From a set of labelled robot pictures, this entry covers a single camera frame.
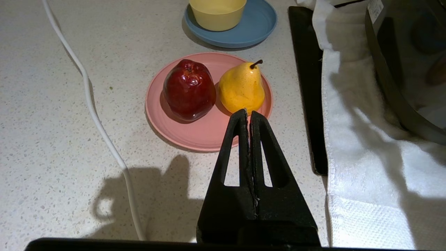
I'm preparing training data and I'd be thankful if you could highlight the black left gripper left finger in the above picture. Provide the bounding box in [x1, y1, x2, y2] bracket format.
[196, 108, 259, 244]

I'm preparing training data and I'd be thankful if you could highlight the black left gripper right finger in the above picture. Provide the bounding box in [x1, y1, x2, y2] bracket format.
[250, 111, 321, 245]

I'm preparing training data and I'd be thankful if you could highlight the dark grey rice cooker base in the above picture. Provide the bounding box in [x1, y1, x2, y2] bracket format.
[365, 0, 446, 145]

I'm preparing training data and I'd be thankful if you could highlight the yellow bowl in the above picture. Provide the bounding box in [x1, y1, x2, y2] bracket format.
[189, 0, 247, 32]

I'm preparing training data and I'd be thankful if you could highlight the pink plate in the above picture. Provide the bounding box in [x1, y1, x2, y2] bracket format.
[145, 52, 273, 152]

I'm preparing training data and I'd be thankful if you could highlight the white towel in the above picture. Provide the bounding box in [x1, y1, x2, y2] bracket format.
[296, 0, 446, 251]

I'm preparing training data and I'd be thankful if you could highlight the yellow pear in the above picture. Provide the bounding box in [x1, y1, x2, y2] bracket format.
[218, 59, 266, 116]

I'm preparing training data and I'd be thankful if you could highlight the red apple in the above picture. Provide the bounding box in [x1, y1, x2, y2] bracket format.
[163, 59, 217, 122]

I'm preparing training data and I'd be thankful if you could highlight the black flat board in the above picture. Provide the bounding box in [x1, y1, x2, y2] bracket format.
[288, 6, 329, 176]

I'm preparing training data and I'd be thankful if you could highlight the blue plate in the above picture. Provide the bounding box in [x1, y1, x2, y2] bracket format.
[184, 0, 278, 49]

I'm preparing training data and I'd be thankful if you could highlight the white power cable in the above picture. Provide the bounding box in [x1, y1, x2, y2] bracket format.
[41, 0, 147, 242]

